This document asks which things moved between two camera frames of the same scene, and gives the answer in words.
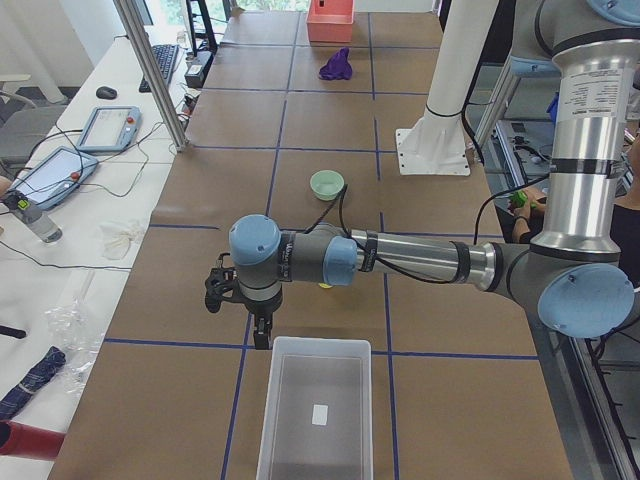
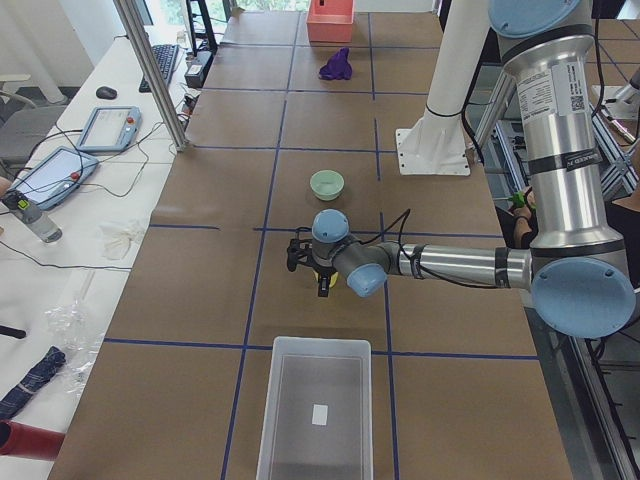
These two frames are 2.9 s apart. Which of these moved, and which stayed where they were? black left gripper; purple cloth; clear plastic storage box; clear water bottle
Moved: black left gripper
Stayed: clear plastic storage box; clear water bottle; purple cloth
